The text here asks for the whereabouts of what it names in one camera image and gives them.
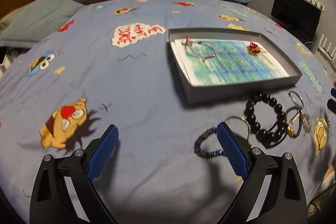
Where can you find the grey green pillow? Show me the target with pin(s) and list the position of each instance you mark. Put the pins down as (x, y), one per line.
(37, 21)

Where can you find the white wall hook rack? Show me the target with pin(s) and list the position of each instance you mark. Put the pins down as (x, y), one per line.
(317, 4)

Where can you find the red bead gold brooch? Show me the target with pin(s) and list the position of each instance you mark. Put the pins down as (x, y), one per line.
(254, 49)

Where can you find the pearl hair clip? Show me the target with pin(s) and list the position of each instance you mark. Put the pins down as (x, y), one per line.
(292, 120)

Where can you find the small silver ring hoop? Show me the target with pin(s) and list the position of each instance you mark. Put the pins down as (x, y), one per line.
(296, 99)

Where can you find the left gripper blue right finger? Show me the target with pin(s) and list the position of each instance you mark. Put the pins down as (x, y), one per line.
(285, 200)

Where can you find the blue green printed paper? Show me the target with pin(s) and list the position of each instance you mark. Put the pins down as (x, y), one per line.
(210, 62)

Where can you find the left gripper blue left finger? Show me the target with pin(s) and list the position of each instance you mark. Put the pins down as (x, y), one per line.
(50, 201)

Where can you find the black monitor screen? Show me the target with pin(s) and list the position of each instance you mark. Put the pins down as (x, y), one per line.
(298, 16)

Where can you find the white wifi router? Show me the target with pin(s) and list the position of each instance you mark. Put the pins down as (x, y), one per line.
(327, 49)

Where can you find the grey cardboard box tray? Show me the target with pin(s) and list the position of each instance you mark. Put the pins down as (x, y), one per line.
(200, 94)

